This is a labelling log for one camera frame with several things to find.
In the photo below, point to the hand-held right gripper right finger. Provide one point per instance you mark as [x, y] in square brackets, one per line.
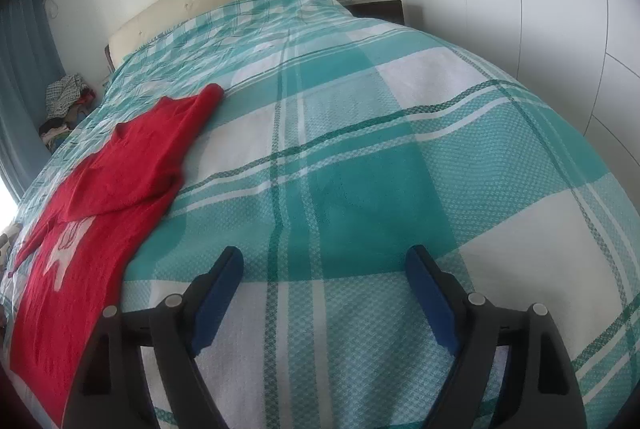
[435, 304]

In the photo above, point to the pile of colourful clothes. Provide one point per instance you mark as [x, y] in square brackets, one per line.
[60, 129]

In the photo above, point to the dark wooden nightstand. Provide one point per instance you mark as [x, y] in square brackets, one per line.
[375, 9]

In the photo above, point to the blue curtain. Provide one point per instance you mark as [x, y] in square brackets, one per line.
[25, 84]

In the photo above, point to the grey patterned cloth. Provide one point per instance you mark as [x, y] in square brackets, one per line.
[62, 94]

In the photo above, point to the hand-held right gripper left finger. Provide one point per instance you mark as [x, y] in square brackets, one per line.
[215, 304]

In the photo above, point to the teal plaid bedspread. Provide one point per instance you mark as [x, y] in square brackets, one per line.
[375, 134]

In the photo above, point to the red knit sweater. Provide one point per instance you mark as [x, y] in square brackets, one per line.
[125, 159]

